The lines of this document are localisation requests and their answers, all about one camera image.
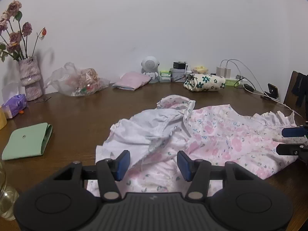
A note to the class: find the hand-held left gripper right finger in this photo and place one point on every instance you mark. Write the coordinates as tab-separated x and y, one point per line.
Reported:
184	166

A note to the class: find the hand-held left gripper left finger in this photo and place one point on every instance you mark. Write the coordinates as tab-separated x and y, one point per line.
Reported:
122	164

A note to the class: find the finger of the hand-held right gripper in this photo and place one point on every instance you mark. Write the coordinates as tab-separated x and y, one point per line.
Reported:
293	132
288	149

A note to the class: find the pink floral garment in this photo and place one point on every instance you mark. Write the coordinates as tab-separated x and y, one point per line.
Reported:
216	134

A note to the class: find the dark cloth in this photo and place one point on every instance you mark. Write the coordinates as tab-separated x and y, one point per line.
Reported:
300	89

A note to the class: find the black clip stand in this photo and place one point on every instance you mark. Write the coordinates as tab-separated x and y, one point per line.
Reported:
273	90

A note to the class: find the green packet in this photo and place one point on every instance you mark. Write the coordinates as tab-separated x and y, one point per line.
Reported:
231	83

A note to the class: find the folded pink cloth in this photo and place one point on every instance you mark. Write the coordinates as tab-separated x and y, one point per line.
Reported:
131	80

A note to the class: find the folded white flower-print cloth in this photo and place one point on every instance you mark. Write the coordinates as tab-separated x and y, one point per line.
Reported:
204	83

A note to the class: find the small green box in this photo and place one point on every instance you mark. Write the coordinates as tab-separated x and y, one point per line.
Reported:
165	73
166	79

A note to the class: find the white charger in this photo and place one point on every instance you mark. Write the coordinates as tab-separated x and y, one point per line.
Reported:
219	71
227	72

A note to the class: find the clear plastic snack bag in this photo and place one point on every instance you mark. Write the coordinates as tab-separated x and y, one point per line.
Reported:
79	80

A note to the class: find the yellow box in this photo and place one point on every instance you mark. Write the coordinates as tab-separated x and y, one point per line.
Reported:
200	69

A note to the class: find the small black box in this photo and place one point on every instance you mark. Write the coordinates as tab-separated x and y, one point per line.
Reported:
180	65

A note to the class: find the green wallet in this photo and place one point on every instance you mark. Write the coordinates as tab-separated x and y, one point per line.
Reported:
24	142

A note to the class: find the white robot-shaped speaker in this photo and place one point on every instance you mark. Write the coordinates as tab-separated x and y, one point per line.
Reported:
150	67

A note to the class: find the metal hair pins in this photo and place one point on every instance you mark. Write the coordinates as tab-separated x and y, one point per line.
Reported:
42	99

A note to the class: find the glass jar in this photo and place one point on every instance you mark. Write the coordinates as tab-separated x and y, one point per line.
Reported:
7	199

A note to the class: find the pink fuzzy vase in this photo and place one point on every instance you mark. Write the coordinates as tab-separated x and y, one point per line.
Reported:
30	77

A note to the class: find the yellow object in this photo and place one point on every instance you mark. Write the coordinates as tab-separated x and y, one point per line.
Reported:
2	119

